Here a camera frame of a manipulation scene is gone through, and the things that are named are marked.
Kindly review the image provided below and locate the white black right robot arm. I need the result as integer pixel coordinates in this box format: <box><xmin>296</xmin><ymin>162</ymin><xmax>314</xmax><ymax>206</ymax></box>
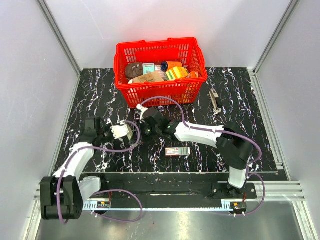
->
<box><xmin>136</xmin><ymin>104</ymin><xmax>254</xmax><ymax>198</ymax></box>

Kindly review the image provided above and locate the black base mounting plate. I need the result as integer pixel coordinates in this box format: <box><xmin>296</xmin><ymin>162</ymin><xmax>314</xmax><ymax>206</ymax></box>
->
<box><xmin>79</xmin><ymin>182</ymin><xmax>257</xmax><ymax>200</ymax></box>

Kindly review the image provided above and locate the orange packet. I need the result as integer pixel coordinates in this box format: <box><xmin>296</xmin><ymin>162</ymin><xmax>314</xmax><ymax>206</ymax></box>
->
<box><xmin>185</xmin><ymin>71</ymin><xmax>199</xmax><ymax>79</ymax></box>

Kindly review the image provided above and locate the beige stapler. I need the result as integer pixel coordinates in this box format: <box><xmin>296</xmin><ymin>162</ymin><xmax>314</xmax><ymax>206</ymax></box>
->
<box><xmin>126</xmin><ymin>126</ymin><xmax>134</xmax><ymax>143</ymax></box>

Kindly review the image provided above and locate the orange cylinder can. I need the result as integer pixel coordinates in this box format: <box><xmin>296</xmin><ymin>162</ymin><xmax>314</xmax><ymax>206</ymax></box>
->
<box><xmin>160</xmin><ymin>61</ymin><xmax>183</xmax><ymax>72</ymax></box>

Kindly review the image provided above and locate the brown round item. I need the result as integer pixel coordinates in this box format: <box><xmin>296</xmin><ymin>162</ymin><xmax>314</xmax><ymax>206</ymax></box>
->
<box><xmin>125</xmin><ymin>62</ymin><xmax>144</xmax><ymax>80</ymax></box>

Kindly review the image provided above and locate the cardboard box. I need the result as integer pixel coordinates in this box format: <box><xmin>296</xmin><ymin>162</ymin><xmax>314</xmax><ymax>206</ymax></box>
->
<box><xmin>128</xmin><ymin>71</ymin><xmax>165</xmax><ymax>84</ymax></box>

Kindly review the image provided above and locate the red plastic basket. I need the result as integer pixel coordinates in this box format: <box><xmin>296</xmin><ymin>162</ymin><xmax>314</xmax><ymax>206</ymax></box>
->
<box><xmin>113</xmin><ymin>37</ymin><xmax>208</xmax><ymax>108</ymax></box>

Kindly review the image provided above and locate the yellow green striped box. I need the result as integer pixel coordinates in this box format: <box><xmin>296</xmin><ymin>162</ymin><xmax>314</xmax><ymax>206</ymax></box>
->
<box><xmin>165</xmin><ymin>66</ymin><xmax>189</xmax><ymax>81</ymax></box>

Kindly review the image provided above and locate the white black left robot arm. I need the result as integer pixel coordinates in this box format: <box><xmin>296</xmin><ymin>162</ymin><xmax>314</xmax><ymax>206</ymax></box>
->
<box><xmin>40</xmin><ymin>117</ymin><xmax>115</xmax><ymax>224</ymax></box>

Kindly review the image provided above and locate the teal small box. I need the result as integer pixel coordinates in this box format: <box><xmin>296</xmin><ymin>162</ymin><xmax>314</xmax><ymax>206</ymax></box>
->
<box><xmin>142</xmin><ymin>63</ymin><xmax>156</xmax><ymax>75</ymax></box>

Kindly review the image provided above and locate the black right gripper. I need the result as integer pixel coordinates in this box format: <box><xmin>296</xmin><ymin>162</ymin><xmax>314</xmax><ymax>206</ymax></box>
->
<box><xmin>130</xmin><ymin>120</ymin><xmax>161</xmax><ymax>145</ymax></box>

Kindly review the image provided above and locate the staple box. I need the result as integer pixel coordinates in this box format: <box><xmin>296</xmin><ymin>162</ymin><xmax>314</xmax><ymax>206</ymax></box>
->
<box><xmin>165</xmin><ymin>147</ymin><xmax>191</xmax><ymax>157</ymax></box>

